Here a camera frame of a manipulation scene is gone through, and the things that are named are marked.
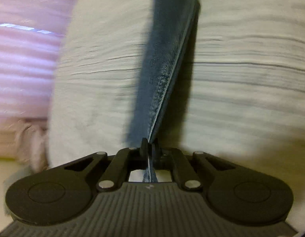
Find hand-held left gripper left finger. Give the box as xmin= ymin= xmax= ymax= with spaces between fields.
xmin=64 ymin=138 xmax=149 ymax=192

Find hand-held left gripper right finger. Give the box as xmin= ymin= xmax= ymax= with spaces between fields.
xmin=152 ymin=138 xmax=236 ymax=192

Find blue denim jeans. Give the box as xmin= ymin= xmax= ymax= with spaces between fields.
xmin=126 ymin=0 xmax=201 ymax=183

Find pinkish fuzzy cloth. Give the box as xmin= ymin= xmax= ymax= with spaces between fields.
xmin=13 ymin=119 xmax=49 ymax=174

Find grey striped bed cover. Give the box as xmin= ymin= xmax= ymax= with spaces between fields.
xmin=45 ymin=0 xmax=305 ymax=234

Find pink mattress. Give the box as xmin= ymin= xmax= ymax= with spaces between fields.
xmin=0 ymin=0 xmax=82 ymax=159

